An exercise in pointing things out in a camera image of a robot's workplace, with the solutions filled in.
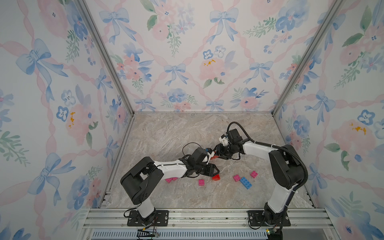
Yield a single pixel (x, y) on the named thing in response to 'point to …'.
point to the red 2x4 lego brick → (213, 157)
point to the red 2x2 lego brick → (216, 177)
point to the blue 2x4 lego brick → (245, 183)
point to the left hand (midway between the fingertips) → (218, 171)
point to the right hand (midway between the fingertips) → (214, 154)
